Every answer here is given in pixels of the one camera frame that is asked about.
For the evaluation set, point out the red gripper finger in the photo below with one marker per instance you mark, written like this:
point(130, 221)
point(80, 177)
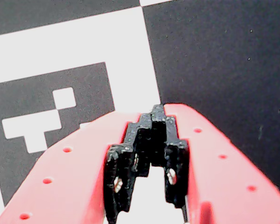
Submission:
point(219, 177)
point(67, 177)

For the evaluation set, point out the black white marker board mat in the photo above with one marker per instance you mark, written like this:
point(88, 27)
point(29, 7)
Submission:
point(200, 58)

